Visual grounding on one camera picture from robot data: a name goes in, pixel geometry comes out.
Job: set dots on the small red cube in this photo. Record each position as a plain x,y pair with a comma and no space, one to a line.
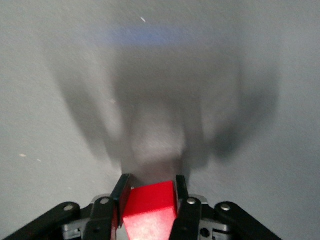
150,207

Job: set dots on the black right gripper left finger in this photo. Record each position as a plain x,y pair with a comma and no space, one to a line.
100,217

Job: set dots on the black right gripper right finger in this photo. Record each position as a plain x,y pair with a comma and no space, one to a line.
190,220

